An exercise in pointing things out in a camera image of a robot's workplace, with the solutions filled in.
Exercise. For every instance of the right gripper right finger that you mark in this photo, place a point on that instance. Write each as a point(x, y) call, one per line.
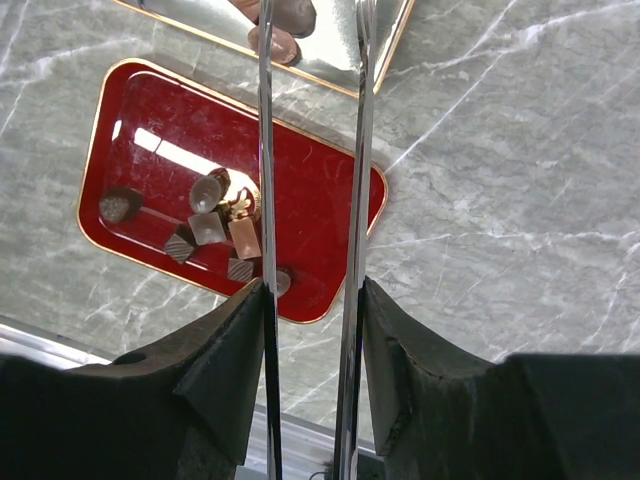
point(440, 412)

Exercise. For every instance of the gold tin box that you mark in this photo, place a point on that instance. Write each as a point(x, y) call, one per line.
point(329, 56)

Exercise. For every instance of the long metal tweezers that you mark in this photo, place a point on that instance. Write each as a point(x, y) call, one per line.
point(315, 216)

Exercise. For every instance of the light brown bar chocolate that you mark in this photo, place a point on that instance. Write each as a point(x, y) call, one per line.
point(244, 238)

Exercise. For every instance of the dark striped square chocolate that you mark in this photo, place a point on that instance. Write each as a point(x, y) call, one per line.
point(181, 245)

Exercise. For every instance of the dark square chocolate bottom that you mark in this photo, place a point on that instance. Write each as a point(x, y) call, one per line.
point(240, 270)

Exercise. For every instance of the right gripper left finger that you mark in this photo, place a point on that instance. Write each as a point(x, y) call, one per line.
point(178, 408)

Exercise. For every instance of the caramel oval chocolate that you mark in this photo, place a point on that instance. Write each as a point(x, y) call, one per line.
point(284, 49)

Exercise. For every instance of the red gold-rimmed tray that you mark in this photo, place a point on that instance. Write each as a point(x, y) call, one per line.
point(172, 181)

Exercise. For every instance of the aluminium mounting rail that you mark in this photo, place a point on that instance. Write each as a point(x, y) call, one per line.
point(307, 448)

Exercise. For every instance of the dark round chocolate left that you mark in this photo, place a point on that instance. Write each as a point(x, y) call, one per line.
point(120, 204)

